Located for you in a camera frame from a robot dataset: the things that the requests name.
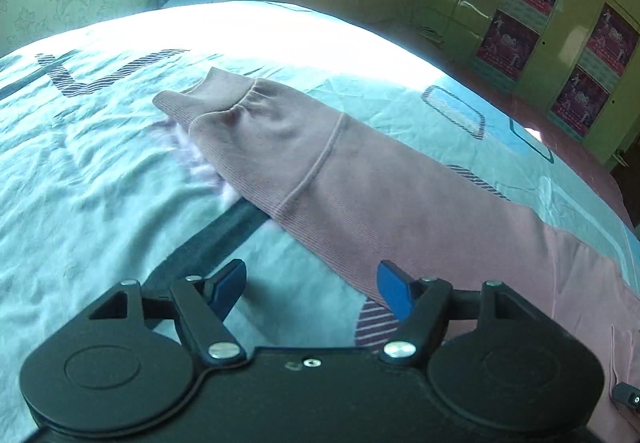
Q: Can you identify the pink checked bed cover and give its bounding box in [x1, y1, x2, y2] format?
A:
[439, 60, 634, 229]

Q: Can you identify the patterned light blue bedsheet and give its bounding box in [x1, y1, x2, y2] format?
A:
[1, 2, 639, 442]

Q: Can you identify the upper right pink poster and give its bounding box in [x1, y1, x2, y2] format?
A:
[587, 4, 639, 77]

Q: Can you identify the cream wardrobe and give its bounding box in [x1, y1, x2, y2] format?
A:
[411, 0, 639, 161]

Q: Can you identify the lower right pink poster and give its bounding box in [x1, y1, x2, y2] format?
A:
[550, 66, 610, 138]

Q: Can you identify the pink sweatshirt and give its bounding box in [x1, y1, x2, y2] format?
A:
[152, 66, 640, 443]

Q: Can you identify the lower left pink poster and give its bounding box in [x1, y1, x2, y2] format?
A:
[476, 10, 539, 81]

